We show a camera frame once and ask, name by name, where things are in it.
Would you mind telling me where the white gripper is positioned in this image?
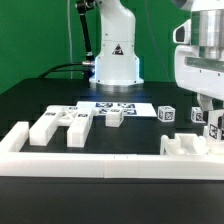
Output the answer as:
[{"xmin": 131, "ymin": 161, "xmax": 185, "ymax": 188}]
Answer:
[{"xmin": 171, "ymin": 0, "xmax": 224, "ymax": 118}]

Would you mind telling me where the white chair seat block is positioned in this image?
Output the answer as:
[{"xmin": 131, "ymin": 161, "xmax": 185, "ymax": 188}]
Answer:
[{"xmin": 160, "ymin": 133, "xmax": 224, "ymax": 156}]

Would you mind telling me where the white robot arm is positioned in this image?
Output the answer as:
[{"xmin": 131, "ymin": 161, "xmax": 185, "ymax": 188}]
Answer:
[{"xmin": 76, "ymin": 0, "xmax": 224, "ymax": 117}]

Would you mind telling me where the small white chair part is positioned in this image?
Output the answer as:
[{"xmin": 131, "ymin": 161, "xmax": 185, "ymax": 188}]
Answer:
[{"xmin": 106, "ymin": 109, "xmax": 124, "ymax": 127}]

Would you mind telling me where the white tagged cube right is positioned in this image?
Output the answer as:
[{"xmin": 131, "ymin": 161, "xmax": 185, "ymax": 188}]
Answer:
[{"xmin": 191, "ymin": 107, "xmax": 204, "ymax": 123}]

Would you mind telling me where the white tagged cube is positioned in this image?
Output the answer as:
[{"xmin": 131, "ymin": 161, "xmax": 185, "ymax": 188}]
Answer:
[
  {"xmin": 191, "ymin": 107, "xmax": 204, "ymax": 123},
  {"xmin": 157, "ymin": 106, "xmax": 175, "ymax": 122}
]

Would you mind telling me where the white tagged cube left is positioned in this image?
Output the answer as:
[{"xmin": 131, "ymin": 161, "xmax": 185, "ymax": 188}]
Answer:
[{"xmin": 157, "ymin": 106, "xmax": 175, "ymax": 122}]

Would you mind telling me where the white marker base sheet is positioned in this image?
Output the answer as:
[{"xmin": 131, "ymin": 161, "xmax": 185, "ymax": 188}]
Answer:
[{"xmin": 76, "ymin": 101, "xmax": 157, "ymax": 117}]

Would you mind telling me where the black cable hose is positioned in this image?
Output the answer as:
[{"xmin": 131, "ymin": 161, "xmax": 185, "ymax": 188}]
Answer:
[{"xmin": 38, "ymin": 0, "xmax": 98, "ymax": 80}]

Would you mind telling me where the white chair back frame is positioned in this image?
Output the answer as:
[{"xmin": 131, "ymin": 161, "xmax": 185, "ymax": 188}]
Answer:
[{"xmin": 29, "ymin": 105, "xmax": 94, "ymax": 148}]

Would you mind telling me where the thin white cable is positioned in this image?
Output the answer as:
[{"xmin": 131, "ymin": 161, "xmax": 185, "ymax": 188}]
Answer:
[{"xmin": 66, "ymin": 0, "xmax": 74, "ymax": 80}]

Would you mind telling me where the white U-shaped fence frame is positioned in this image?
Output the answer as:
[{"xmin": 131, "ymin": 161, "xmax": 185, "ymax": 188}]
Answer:
[{"xmin": 0, "ymin": 122, "xmax": 224, "ymax": 180}]

